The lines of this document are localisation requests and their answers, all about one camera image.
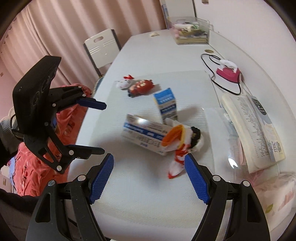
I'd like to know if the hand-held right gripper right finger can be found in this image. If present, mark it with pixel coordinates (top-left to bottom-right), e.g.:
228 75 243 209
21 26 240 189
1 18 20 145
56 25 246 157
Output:
184 153 271 241

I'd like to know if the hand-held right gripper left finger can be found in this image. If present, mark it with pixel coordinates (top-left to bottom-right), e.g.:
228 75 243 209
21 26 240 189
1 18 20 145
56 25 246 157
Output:
25 153 115 241

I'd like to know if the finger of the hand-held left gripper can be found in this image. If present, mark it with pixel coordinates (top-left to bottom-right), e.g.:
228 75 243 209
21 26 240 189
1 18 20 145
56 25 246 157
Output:
48 85 107 116
23 123 105 175

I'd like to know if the white plush toy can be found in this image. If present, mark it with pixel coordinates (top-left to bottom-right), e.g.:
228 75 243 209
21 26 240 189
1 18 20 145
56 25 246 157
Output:
116 74 135 90

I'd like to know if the doll with orange white cloth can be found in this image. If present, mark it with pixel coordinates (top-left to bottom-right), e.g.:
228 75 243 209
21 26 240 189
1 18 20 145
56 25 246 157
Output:
162 124 205 179

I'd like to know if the red plush toy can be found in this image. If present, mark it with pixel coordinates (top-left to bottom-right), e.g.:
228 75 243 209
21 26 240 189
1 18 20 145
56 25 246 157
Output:
127 79 155 98

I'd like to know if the long blue white box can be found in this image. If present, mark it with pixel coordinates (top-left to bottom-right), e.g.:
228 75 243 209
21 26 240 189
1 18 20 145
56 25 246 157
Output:
120 113 183 156

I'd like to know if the small blue white carton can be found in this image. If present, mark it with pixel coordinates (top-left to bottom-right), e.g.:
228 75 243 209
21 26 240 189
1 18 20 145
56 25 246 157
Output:
154 88 178 121

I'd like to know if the person's left forearm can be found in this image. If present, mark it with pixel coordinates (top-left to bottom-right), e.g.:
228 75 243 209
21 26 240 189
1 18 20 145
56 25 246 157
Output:
0 116 25 167

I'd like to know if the white textured mat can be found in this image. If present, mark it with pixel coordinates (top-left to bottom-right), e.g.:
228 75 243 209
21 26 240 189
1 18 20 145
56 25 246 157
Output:
69 70 234 234

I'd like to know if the red printed blanket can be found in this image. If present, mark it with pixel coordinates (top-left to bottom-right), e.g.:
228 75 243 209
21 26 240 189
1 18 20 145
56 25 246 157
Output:
7 85 93 197

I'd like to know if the white chair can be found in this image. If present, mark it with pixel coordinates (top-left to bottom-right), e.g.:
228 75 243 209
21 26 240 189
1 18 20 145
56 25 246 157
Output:
84 29 122 77

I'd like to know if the pink curtain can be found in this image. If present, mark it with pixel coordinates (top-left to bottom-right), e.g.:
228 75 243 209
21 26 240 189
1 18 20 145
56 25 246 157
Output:
0 0 167 98

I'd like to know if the thick open book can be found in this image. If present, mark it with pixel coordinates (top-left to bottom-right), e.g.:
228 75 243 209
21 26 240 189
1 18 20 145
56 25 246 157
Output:
222 94 286 173

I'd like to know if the pink tissue packet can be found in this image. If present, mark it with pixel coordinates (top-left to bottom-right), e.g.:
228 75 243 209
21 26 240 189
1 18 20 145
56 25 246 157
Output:
250 171 294 232

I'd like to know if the person's dark clothing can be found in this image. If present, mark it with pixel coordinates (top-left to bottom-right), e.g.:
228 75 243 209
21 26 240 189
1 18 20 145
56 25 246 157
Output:
0 188 47 241

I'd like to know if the pink toy iron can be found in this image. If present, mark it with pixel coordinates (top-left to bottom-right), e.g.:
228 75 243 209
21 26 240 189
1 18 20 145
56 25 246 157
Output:
216 59 243 84

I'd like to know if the tan book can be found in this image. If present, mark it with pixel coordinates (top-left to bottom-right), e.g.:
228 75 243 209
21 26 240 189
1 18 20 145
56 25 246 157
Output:
176 36 208 45

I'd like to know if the white panel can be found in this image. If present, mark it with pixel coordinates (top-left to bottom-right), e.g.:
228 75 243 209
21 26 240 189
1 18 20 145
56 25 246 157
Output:
159 0 196 29

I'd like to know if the clear plastic box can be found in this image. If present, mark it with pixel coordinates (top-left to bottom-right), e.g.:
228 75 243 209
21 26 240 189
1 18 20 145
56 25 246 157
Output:
167 16 212 45

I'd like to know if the black cable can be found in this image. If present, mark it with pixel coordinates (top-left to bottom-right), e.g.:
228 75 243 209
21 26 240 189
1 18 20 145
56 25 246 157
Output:
201 53 243 95

